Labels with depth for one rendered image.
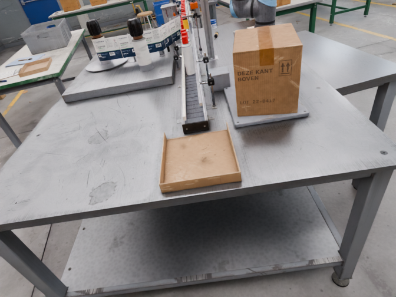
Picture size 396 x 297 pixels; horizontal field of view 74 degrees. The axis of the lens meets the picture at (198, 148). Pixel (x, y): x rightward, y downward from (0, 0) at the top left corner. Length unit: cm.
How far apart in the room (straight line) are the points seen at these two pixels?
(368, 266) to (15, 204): 164
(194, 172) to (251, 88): 40
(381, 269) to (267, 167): 101
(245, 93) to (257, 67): 11
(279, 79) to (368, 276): 112
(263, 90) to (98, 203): 72
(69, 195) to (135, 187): 24
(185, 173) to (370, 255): 119
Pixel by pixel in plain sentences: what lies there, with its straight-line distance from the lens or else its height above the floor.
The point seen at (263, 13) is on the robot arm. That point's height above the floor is 108.
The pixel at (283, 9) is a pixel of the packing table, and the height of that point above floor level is 75.
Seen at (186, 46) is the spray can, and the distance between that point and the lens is 147.
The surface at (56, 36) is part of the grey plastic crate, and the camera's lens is 347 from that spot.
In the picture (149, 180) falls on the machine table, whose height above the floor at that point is 83.
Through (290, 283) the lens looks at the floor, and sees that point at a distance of 159.
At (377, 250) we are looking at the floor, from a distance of 180.
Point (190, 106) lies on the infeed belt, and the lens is 120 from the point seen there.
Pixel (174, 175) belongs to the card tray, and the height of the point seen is 83.
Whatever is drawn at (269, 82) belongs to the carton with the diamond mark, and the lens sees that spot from 105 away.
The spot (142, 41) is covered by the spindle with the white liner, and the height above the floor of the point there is 105.
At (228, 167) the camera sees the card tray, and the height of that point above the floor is 83.
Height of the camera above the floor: 143
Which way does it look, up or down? 37 degrees down
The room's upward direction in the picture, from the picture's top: 11 degrees counter-clockwise
